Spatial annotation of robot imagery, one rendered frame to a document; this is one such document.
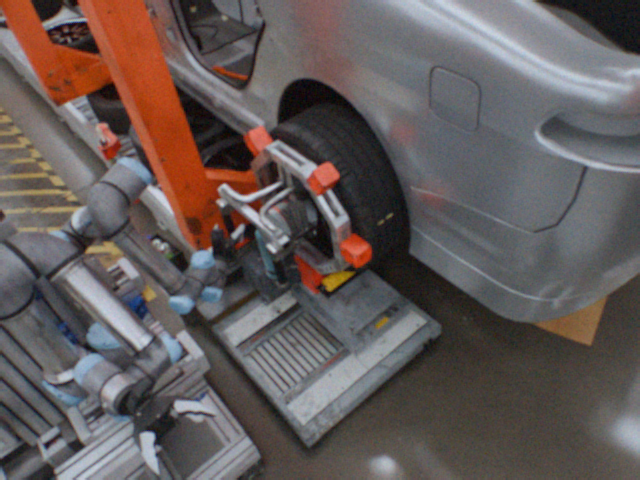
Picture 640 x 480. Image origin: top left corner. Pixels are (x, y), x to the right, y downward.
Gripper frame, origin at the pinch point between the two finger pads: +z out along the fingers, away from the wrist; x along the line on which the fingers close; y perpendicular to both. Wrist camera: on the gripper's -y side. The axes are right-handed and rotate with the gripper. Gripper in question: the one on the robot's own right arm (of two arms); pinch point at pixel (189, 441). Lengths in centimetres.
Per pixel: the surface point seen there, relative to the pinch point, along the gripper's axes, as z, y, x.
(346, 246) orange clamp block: -24, 23, -90
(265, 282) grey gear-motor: -78, 77, -99
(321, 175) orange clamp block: -33, -3, -89
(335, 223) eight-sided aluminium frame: -28, 14, -89
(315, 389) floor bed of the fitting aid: -36, 106, -81
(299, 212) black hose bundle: -38, 10, -82
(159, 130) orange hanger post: -102, -5, -80
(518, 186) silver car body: 29, -19, -93
